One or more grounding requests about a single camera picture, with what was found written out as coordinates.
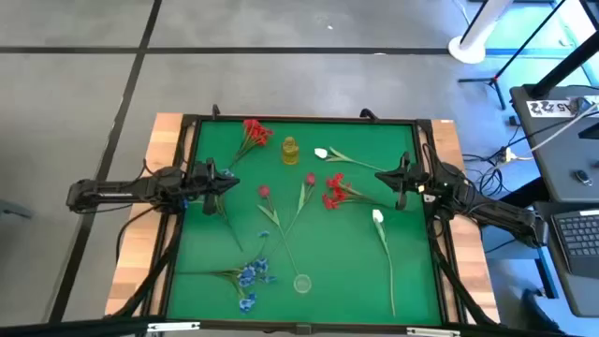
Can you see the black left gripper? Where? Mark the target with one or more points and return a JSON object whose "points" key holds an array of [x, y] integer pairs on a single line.
{"points": [[208, 187]]}

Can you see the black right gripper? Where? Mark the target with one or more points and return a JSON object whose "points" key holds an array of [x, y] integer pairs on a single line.
{"points": [[414, 182]]}

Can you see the white artificial tulip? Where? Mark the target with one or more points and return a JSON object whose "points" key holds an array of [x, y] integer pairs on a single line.
{"points": [[377, 215], [321, 153]]}

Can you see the red artificial tulip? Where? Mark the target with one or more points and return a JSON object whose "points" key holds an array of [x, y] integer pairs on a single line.
{"points": [[264, 191]]}

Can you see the red carnation spray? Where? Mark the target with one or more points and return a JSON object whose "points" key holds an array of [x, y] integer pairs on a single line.
{"points": [[333, 181], [255, 131]]}

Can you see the green stem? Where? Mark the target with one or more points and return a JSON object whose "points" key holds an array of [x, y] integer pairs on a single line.
{"points": [[310, 179]]}

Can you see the large blue flower spray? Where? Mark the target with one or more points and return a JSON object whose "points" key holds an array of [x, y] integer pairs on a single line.
{"points": [[246, 277]]}

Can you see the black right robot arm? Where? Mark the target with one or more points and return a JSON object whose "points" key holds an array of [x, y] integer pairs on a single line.
{"points": [[491, 213]]}

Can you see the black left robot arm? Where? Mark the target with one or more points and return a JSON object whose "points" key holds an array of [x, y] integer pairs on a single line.
{"points": [[117, 189]]}

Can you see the yellow glass vase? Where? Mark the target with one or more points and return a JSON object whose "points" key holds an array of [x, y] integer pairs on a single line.
{"points": [[290, 154]]}

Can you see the clear glass vase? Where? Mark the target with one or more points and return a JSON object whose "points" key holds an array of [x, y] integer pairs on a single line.
{"points": [[302, 284]]}

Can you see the green table mat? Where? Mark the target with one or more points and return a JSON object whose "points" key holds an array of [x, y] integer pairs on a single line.
{"points": [[351, 257]]}

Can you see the black tripod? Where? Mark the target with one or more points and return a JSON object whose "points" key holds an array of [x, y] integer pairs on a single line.
{"points": [[475, 80]]}

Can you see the black power adapter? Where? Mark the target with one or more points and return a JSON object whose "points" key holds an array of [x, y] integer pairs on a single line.
{"points": [[514, 120]]}

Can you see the white pole stand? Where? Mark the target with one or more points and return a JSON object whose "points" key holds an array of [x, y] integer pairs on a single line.
{"points": [[468, 49]]}

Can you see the white paper label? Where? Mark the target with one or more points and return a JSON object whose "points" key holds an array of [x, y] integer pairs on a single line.
{"points": [[547, 108]]}

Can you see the black key fob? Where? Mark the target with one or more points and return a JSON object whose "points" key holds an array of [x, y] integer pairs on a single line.
{"points": [[582, 178]]}

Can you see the black laptop keyboard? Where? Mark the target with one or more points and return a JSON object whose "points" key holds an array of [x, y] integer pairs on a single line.
{"points": [[580, 234]]}

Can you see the grey furniture foot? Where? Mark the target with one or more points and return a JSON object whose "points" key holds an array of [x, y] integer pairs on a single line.
{"points": [[14, 208]]}

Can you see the dark grey laptop desk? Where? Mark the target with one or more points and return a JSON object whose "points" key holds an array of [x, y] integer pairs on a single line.
{"points": [[585, 299]]}

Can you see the black metal table frame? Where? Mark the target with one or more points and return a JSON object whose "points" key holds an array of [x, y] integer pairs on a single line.
{"points": [[304, 118]]}

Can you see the silver metal bracket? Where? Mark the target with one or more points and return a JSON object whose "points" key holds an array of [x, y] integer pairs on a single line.
{"points": [[433, 332], [173, 326]]}

